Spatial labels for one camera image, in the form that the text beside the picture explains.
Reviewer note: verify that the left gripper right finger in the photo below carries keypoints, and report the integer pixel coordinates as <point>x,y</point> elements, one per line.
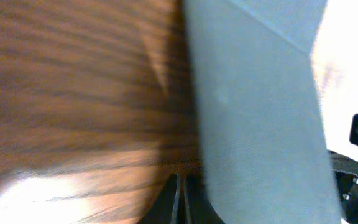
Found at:
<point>197,207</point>

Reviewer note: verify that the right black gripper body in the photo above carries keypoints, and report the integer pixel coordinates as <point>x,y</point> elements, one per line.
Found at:
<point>346,174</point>

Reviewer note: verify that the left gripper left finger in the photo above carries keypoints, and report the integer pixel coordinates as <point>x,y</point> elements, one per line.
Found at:
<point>164,210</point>

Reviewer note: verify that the black gift box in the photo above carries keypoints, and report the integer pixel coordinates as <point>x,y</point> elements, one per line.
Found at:
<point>261,135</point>

